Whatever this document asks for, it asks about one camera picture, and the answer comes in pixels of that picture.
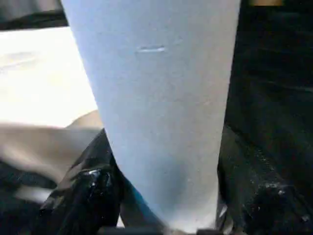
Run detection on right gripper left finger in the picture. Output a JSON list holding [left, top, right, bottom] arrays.
[[39, 128, 128, 235]]

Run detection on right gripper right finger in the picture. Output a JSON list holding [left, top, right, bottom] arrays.
[[216, 124, 313, 235]]

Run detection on white plastic table leg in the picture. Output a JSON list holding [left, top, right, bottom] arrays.
[[60, 0, 242, 233]]

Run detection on white plastic table top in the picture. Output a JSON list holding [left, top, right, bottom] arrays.
[[0, 26, 106, 182]]

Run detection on black mat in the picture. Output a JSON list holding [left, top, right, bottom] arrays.
[[0, 0, 313, 235]]

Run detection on small yellow label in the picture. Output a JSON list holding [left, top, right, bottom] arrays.
[[251, 0, 284, 6]]

